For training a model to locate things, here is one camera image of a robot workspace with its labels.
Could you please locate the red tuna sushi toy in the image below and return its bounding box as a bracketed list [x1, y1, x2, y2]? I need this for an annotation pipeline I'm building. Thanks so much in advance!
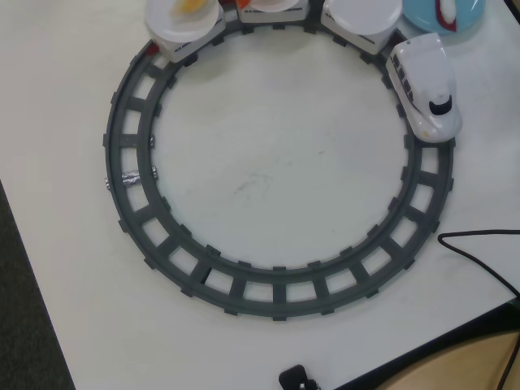
[434, 0, 460, 32]

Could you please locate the white plate with orange sushi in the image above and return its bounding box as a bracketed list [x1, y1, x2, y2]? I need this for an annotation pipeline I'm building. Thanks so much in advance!
[236, 3, 312, 25]

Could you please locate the white Shinkansen toy locomotive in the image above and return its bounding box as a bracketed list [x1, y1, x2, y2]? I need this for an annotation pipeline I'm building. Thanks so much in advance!
[383, 32, 464, 142]

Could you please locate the light blue round dish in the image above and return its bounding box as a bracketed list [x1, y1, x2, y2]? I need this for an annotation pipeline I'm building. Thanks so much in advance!
[401, 0, 488, 37]

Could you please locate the grey circular toy train track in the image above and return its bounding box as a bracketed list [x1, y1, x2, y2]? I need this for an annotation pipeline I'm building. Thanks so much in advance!
[101, 7, 457, 324]

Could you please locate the white train wagon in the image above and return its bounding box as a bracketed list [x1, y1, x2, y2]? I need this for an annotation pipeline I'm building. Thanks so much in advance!
[152, 7, 227, 64]
[320, 3, 393, 56]

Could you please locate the black plastic clamp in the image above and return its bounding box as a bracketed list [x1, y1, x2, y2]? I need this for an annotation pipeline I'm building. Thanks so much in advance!
[278, 364, 320, 390]

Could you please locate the light wooden desk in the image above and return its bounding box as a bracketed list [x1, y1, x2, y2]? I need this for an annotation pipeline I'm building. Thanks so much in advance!
[375, 329, 520, 390]

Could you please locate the black camera cable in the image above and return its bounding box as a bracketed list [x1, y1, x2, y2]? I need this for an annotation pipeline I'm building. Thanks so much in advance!
[437, 228, 520, 297]

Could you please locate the thin dark cable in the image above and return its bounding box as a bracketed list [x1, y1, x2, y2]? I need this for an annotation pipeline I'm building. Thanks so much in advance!
[496, 343, 520, 390]

